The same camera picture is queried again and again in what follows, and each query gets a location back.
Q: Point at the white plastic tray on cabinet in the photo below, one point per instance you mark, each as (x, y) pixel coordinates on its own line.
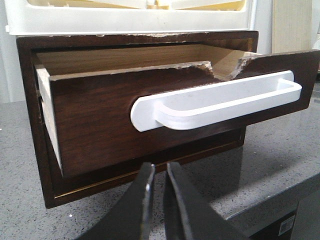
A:
(33, 18)

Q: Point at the black built-in appliance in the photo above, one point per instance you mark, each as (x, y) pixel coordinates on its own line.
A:
(271, 220)

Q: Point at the white drawer pull handle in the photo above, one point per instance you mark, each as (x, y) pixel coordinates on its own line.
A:
(195, 107)

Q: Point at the white QR code sticker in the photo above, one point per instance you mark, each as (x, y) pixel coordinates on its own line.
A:
(286, 225)

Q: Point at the dark wooden drawer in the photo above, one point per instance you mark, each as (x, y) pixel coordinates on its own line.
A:
(213, 65)

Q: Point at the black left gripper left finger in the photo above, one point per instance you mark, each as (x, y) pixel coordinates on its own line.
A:
(131, 217)

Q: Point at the grey cabinet door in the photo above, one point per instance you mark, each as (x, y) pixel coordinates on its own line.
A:
(308, 218)

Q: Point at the dark wooden drawer cabinet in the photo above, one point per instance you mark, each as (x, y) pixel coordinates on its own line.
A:
(32, 125)

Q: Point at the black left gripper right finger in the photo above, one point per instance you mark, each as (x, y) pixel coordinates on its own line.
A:
(187, 216)

